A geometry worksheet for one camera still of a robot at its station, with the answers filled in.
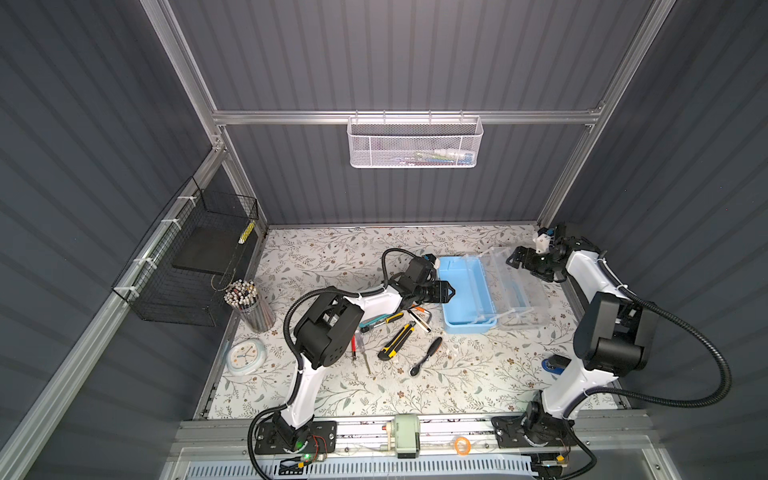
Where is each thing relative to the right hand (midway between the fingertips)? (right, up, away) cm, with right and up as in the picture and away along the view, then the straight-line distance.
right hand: (524, 265), depth 93 cm
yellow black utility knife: (-43, -25, -6) cm, 50 cm away
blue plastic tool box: (-17, -13, -2) cm, 22 cm away
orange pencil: (-33, -14, +3) cm, 36 cm away
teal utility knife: (-50, -19, 0) cm, 54 cm away
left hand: (-23, -8, 0) cm, 25 cm away
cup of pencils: (-82, -7, -13) cm, 83 cm away
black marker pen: (-33, -17, +1) cm, 37 cm away
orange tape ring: (-24, -44, -21) cm, 54 cm away
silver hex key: (-51, -24, -4) cm, 57 cm away
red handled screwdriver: (-53, -24, -4) cm, 58 cm away
